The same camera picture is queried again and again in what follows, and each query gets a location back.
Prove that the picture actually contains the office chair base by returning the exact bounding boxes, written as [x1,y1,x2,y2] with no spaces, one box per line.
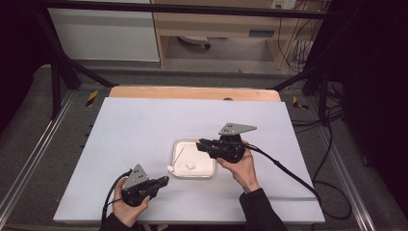
[177,35,212,50]

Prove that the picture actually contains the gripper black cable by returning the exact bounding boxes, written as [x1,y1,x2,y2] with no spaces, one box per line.
[244,143,354,221]
[101,169,133,225]

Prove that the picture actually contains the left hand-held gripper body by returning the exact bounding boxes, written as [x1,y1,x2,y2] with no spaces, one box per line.
[120,164,159,208]

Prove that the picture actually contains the aluminium floor rail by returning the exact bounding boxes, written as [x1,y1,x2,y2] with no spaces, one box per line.
[316,126,378,231]
[0,91,77,211]

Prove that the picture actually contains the person's left hand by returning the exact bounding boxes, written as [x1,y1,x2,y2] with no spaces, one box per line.
[112,177,151,228]

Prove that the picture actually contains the white rectangular tray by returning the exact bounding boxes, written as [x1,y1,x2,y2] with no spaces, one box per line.
[171,138,217,179]

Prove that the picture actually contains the thin wooden stick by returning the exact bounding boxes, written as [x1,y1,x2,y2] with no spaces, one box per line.
[174,145,186,167]

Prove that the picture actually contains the black metal frame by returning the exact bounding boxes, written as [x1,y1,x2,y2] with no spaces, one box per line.
[32,0,335,120]

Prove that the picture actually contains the person's right hand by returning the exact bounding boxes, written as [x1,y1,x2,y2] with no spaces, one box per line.
[216,141,261,194]

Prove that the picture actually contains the black curtain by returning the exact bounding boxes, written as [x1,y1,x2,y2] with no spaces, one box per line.
[323,0,408,222]
[0,0,52,133]

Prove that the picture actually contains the white wall socket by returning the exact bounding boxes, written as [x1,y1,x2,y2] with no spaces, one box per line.
[270,0,297,11]

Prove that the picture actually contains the white cabinet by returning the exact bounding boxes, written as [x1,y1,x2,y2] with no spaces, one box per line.
[47,8,161,63]

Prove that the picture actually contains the hanging black cables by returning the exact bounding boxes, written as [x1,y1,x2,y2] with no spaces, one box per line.
[276,0,321,73]

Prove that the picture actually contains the light wooden desk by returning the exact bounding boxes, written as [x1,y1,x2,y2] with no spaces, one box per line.
[150,0,325,70]

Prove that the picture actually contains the wooden table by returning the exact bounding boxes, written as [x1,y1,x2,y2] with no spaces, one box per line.
[109,85,282,103]

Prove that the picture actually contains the black floor cables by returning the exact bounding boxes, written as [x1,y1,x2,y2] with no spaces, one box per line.
[290,80,345,136]

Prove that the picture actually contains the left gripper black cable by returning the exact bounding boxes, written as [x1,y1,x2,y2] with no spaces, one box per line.
[101,169,133,225]

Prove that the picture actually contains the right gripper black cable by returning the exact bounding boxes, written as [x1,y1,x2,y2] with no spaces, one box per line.
[244,143,354,221]

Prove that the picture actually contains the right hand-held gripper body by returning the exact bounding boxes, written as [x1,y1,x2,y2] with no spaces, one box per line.
[210,122,258,164]

